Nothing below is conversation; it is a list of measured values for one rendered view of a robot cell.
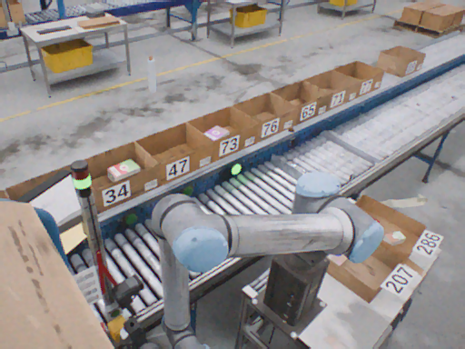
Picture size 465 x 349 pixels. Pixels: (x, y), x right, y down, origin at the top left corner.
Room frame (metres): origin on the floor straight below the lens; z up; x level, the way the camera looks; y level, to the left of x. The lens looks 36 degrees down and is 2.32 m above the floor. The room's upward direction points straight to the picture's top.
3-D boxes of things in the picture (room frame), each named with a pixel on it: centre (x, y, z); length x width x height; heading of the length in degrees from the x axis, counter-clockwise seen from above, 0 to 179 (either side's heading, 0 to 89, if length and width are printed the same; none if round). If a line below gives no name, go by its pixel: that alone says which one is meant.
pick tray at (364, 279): (1.24, -0.82, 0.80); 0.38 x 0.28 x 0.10; 41
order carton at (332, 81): (2.87, -1.14, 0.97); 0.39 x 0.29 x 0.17; 126
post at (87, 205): (0.87, 0.33, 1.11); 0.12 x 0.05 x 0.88; 127
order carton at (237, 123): (2.17, -0.20, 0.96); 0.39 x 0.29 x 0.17; 127
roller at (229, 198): (1.68, -0.30, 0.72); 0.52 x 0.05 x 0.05; 37
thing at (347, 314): (1.21, -0.81, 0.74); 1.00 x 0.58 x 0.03; 132
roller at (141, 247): (1.29, 0.22, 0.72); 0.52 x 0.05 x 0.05; 37
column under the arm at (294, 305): (1.01, -0.45, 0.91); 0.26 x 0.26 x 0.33; 42
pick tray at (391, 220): (1.45, -1.06, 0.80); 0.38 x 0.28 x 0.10; 45
